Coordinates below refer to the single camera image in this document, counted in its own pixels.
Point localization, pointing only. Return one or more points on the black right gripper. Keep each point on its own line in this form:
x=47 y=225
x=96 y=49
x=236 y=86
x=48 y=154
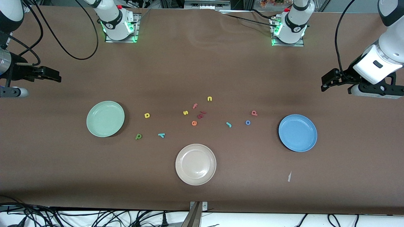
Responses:
x=19 y=72

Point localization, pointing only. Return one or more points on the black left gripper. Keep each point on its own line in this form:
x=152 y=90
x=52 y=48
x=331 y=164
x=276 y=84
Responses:
x=345 y=77

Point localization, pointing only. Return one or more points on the green foam letter d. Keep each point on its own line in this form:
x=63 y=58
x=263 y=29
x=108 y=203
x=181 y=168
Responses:
x=138 y=136

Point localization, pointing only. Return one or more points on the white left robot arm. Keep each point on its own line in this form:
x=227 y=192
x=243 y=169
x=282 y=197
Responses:
x=293 y=28

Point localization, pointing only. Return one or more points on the blue plate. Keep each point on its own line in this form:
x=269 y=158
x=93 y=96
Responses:
x=297 y=133

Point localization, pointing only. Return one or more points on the light green plate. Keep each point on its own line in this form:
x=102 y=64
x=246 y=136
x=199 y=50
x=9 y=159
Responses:
x=105 y=119

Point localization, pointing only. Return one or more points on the orange dried flowers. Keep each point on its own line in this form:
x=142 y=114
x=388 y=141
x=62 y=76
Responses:
x=274 y=3

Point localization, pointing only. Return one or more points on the white tape scrap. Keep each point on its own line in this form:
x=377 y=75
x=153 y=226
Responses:
x=289 y=176

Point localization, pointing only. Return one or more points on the grey metal box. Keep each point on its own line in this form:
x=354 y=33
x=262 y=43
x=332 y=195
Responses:
x=206 y=3

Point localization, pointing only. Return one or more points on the beige plate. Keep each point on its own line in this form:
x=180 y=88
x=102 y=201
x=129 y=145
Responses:
x=195 y=164

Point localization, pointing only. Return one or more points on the grey diagonal metal bar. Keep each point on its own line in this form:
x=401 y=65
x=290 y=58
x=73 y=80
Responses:
x=192 y=217

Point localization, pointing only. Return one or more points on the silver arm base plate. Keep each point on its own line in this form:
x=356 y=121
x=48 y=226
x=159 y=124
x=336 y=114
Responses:
x=300 y=44
x=136 y=28

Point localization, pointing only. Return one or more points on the silver aluminium table rail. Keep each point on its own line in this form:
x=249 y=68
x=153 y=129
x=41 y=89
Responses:
x=27 y=8

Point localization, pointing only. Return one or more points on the silver table edge bracket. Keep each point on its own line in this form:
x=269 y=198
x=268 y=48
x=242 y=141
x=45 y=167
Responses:
x=205 y=205

